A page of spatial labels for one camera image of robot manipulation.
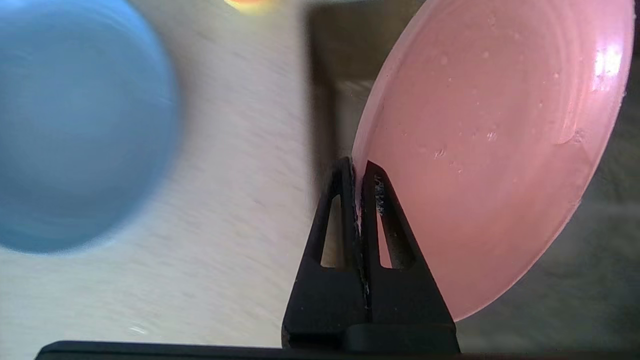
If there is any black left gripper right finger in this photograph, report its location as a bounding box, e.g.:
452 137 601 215
342 160 460 353

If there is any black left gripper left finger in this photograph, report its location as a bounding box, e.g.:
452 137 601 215
281 156 368 349

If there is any pink plate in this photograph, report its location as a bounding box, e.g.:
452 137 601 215
351 0 636 322

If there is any blue plate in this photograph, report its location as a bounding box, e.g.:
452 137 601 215
0 0 182 256

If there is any orange dish soap bottle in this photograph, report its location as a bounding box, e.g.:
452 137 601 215
222 0 281 13

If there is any stainless steel sink basin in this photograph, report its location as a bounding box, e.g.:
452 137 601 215
305 0 640 351

